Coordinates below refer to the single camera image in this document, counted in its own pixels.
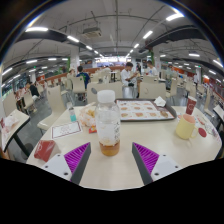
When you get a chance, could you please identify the clear bottle with white cap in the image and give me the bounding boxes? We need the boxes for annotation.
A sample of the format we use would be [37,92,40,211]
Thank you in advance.
[94,89,122,157]

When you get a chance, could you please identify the ceiling strip lights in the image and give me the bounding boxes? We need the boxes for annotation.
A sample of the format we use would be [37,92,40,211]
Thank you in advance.
[1,12,224,84]

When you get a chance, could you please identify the ceiling air conditioner unit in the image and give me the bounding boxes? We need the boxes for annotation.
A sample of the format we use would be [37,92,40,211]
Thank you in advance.
[82,26,103,38]

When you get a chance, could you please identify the pale yellow mug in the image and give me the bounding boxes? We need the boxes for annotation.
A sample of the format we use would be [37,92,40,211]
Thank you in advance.
[175,113,199,140]

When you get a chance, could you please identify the white table with black edge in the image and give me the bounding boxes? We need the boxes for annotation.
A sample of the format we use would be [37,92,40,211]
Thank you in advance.
[212,103,224,133]
[0,109,32,158]

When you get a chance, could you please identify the small clear sanitizer bottle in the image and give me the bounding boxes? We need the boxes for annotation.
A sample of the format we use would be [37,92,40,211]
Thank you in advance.
[68,105,78,123]

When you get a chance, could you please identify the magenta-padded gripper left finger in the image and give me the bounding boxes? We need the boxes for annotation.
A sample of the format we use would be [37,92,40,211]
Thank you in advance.
[41,142,92,186]

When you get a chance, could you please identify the clear plastic bag with food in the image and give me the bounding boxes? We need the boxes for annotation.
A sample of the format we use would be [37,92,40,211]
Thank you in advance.
[78,102,98,128]

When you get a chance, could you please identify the red paper packet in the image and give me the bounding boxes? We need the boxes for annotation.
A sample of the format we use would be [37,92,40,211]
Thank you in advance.
[33,139,57,163]

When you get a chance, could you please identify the person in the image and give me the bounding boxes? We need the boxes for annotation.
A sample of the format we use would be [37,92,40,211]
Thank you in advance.
[75,65,92,88]
[145,59,159,78]
[24,81,41,101]
[119,61,138,88]

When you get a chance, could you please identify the dark brown food tray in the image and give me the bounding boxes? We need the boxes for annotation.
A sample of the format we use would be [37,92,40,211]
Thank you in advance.
[114,98,178,122]

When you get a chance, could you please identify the white card with red border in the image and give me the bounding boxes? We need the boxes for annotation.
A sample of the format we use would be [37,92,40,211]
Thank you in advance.
[50,120,83,140]

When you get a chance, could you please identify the beige dining chairs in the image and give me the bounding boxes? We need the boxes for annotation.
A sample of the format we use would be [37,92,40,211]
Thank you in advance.
[3,74,214,133]

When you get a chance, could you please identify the printed paper tray liner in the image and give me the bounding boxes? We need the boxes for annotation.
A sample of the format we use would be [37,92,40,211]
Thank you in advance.
[116,99,175,120]

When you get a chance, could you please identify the flat round red coaster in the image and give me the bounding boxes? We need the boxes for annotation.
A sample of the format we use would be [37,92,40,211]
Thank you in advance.
[198,127,208,138]

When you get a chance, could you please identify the crumpled white napkin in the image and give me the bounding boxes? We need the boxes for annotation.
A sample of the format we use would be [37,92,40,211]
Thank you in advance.
[153,96,167,108]

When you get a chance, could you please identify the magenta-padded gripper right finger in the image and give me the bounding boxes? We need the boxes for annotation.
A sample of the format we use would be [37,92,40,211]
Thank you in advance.
[131,142,183,186]

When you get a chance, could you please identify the red paper cup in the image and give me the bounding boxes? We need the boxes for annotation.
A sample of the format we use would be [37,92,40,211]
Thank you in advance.
[185,95,198,116]

